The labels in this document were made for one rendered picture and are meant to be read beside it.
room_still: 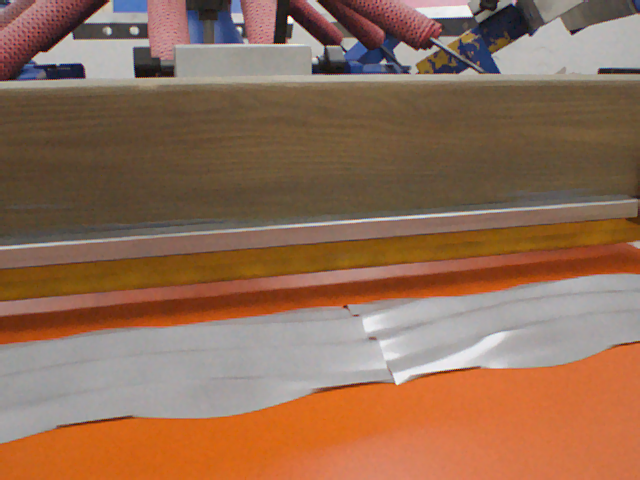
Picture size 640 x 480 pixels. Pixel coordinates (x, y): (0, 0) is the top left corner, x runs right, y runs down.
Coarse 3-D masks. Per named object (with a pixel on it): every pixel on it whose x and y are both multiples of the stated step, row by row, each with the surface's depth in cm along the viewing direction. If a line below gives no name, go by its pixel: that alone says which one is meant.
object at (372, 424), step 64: (0, 320) 27; (64, 320) 27; (128, 320) 27; (192, 320) 27; (384, 384) 22; (0, 448) 18; (64, 448) 18; (128, 448) 18; (192, 448) 18; (256, 448) 18; (320, 448) 18; (384, 448) 18
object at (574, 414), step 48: (336, 288) 30; (384, 288) 30; (432, 288) 30; (480, 288) 30; (432, 384) 22; (480, 384) 22; (528, 384) 22; (576, 384) 22; (624, 384) 21; (432, 432) 19; (480, 432) 19; (528, 432) 19; (576, 432) 19; (624, 432) 19
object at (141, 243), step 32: (192, 224) 27; (224, 224) 27; (256, 224) 27; (288, 224) 27; (320, 224) 27; (352, 224) 28; (384, 224) 28; (416, 224) 29; (448, 224) 29; (480, 224) 30; (512, 224) 30; (544, 224) 31; (0, 256) 24; (32, 256) 25; (64, 256) 25; (96, 256) 25; (128, 256) 26; (160, 256) 26
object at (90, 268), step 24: (360, 240) 31; (384, 240) 31; (408, 240) 32; (432, 240) 32; (456, 240) 32; (480, 240) 33; (72, 264) 27; (96, 264) 28; (120, 264) 28; (144, 264) 28; (168, 264) 29; (192, 264) 29
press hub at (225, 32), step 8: (192, 16) 99; (224, 16) 102; (192, 24) 99; (200, 24) 99; (216, 24) 100; (224, 24) 101; (232, 24) 103; (192, 32) 99; (200, 32) 99; (216, 32) 100; (224, 32) 101; (232, 32) 102; (192, 40) 99; (200, 40) 99; (216, 40) 100; (224, 40) 100; (232, 40) 102; (240, 40) 104
